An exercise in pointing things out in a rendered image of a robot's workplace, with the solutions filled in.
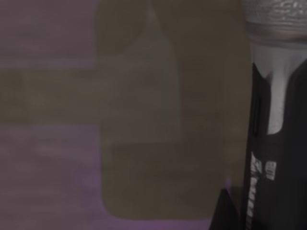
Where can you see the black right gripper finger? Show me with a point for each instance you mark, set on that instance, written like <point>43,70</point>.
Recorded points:
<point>223,213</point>

